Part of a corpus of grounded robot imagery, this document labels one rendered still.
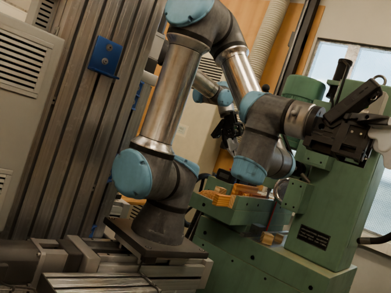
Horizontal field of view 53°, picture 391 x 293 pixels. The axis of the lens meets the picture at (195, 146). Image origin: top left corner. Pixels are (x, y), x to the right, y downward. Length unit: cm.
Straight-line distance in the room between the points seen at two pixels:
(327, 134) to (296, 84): 97
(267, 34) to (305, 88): 159
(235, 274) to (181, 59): 96
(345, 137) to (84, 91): 64
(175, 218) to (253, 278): 61
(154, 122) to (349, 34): 249
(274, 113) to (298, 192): 76
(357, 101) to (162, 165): 45
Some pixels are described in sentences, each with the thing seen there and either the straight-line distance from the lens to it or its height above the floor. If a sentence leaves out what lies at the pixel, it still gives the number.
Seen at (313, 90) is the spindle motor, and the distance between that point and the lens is 174.
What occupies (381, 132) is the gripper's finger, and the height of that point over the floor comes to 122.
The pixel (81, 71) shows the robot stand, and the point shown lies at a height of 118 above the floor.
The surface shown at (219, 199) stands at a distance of 142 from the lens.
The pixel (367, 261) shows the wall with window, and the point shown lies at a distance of 299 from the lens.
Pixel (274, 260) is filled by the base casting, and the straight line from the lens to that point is 155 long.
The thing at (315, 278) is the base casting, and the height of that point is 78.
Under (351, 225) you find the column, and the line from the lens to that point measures 157.
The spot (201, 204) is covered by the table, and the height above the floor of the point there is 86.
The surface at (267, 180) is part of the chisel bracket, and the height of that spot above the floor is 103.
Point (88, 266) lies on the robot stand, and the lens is 97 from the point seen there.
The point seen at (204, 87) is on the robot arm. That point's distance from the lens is 164.
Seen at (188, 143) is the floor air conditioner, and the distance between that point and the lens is 318.
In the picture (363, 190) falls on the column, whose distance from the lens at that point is 156.
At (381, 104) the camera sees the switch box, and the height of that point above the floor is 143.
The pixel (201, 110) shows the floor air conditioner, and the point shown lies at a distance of 318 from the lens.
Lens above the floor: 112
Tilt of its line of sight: 2 degrees down
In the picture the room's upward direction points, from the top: 19 degrees clockwise
